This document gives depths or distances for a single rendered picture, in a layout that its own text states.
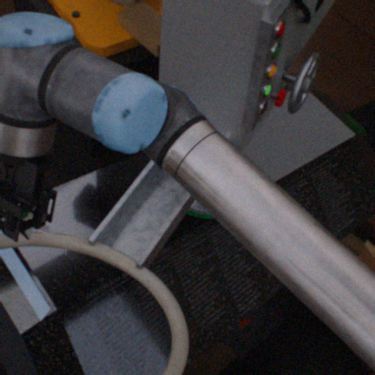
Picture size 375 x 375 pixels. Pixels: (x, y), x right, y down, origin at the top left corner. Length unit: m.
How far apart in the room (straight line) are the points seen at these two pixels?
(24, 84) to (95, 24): 1.59
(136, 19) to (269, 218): 1.58
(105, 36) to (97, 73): 1.58
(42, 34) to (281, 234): 0.36
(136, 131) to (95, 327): 1.02
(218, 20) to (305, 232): 0.64
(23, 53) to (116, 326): 1.06
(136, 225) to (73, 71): 0.76
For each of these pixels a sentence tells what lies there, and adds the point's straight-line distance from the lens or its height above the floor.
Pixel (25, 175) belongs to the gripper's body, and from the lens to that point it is 0.97.
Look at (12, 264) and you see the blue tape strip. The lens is 1.87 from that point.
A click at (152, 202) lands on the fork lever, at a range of 1.61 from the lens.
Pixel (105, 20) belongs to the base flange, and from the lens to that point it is 2.48.
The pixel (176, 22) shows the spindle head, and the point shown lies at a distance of 1.49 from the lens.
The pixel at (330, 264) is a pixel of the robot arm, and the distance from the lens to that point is 0.89.
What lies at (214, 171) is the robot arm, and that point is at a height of 1.64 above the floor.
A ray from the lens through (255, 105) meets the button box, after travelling 1.51.
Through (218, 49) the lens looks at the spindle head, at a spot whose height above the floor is 1.38.
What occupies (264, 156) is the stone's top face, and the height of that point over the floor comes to 0.80.
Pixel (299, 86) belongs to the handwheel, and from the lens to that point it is 1.67.
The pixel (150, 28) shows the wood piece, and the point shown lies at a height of 0.83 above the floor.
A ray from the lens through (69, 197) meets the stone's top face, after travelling 1.95.
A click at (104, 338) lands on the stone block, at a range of 1.82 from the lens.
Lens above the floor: 2.34
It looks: 50 degrees down
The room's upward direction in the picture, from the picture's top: 6 degrees clockwise
